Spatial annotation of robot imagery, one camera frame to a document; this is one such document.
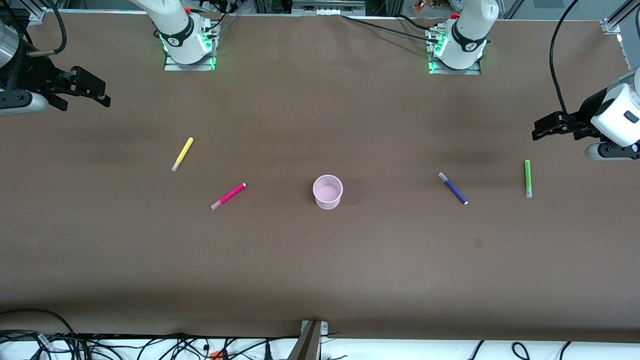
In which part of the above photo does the purple highlighter pen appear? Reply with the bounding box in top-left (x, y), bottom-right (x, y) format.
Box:
top-left (438, 172), bottom-right (469, 206)

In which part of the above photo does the pink highlighter pen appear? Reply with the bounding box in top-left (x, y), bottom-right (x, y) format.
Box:
top-left (210, 182), bottom-right (247, 211)

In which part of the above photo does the pink pen holder cup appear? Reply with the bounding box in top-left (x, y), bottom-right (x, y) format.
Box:
top-left (312, 174), bottom-right (344, 211)

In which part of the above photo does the yellow highlighter pen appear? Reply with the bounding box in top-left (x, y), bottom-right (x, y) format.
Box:
top-left (171, 137), bottom-right (195, 173)

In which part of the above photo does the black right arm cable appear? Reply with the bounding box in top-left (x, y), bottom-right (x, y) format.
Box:
top-left (27, 0), bottom-right (69, 57)

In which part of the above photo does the aluminium frame corner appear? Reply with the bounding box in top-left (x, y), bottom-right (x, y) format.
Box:
top-left (27, 0), bottom-right (62, 26)
top-left (601, 0), bottom-right (640, 36)

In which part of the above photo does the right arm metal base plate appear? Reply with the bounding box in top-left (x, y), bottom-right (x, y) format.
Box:
top-left (164, 54), bottom-right (217, 72)

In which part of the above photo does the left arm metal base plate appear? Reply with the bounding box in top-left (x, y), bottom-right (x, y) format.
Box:
top-left (428, 59), bottom-right (482, 76)

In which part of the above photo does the short black table cable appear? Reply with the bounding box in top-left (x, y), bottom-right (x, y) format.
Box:
top-left (395, 14), bottom-right (434, 32)

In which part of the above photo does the long black table cable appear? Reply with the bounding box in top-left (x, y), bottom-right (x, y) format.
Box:
top-left (340, 15), bottom-right (441, 45)

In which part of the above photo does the black looping floor cable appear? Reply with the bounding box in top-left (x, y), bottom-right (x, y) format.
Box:
top-left (0, 308), bottom-right (77, 346)

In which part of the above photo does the grey network switch box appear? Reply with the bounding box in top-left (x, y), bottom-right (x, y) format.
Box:
top-left (292, 0), bottom-right (367, 17)

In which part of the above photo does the black floor cable tangle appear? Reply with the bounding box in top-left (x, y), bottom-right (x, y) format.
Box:
top-left (0, 330), bottom-right (283, 360)

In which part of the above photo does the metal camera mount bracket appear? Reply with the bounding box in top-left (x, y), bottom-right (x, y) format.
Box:
top-left (287, 319), bottom-right (329, 360)

